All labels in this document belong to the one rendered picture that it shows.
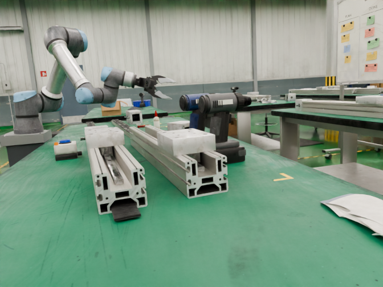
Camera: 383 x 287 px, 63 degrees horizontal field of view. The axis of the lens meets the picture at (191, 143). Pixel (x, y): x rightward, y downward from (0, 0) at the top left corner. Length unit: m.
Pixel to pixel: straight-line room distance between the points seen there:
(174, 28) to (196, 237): 12.34
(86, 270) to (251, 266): 0.23
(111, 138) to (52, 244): 0.45
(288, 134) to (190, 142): 2.24
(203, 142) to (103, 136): 0.33
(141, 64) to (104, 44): 1.48
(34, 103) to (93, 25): 10.76
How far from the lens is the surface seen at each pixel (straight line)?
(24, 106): 1.94
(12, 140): 1.92
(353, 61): 4.25
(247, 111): 3.75
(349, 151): 3.37
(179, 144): 0.75
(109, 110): 3.50
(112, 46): 12.45
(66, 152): 1.29
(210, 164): 0.74
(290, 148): 2.98
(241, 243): 0.52
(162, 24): 12.76
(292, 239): 0.53
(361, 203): 0.66
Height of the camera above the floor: 1.02
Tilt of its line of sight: 10 degrees down
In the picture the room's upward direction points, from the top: 4 degrees counter-clockwise
